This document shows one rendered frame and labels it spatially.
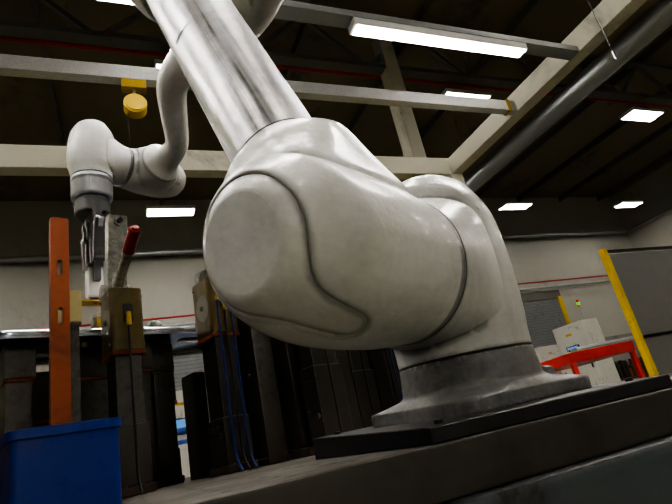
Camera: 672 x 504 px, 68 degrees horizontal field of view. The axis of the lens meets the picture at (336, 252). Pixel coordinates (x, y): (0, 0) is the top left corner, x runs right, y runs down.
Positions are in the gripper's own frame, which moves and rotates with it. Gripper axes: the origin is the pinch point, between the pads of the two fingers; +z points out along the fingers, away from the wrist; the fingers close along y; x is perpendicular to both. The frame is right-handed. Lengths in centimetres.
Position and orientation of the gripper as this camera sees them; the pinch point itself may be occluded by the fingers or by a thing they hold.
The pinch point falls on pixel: (94, 284)
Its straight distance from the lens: 120.7
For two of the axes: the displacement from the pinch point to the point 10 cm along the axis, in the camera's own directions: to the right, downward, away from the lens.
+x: -7.7, -0.8, -6.4
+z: 1.9, 9.2, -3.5
